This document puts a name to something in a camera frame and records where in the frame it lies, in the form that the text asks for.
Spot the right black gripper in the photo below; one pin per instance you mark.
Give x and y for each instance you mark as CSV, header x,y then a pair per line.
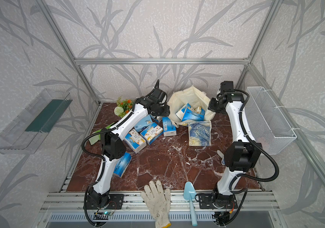
x,y
211,106

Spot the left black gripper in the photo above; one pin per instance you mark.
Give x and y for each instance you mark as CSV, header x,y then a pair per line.
x,y
167,111

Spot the blue tissue pack front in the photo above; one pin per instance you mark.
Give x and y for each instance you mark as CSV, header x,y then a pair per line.
x,y
191,115

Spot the canvas bag with blue painting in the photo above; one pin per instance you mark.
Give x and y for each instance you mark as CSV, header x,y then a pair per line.
x,y
189,108

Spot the orange blue tissue pack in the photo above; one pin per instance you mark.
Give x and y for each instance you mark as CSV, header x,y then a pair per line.
x,y
135,141
181,111
151,133

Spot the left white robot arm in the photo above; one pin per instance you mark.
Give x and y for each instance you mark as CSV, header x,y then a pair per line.
x,y
113,148

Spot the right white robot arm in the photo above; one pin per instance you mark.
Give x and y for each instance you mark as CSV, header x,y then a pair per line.
x,y
241,155

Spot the light blue Vinda tissue pack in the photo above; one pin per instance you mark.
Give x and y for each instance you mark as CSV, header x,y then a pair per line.
x,y
143,124

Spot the blue white upright tissue pack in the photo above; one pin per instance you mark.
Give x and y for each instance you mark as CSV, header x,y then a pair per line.
x,y
168,128

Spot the artificial green flower plant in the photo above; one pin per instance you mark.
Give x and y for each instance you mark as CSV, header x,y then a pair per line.
x,y
123,107

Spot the blue dotted white glove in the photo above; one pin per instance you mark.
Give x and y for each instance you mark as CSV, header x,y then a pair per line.
x,y
221,156

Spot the green black work glove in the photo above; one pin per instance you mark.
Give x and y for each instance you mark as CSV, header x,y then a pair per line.
x,y
93,140

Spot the teal plastic trowel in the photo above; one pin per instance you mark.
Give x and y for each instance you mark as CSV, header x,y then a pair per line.
x,y
189,194

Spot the white cotton glove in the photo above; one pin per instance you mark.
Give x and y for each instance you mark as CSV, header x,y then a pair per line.
x,y
158,201

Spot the white wire basket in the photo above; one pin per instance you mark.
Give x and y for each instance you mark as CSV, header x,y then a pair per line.
x,y
267,122

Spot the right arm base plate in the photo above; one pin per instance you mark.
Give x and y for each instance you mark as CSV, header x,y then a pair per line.
x,y
210,201

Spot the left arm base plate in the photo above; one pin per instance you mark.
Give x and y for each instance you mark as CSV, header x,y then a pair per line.
x,y
109,202

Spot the clear plastic wall shelf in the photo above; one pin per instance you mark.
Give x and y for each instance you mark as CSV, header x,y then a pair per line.
x,y
29,129

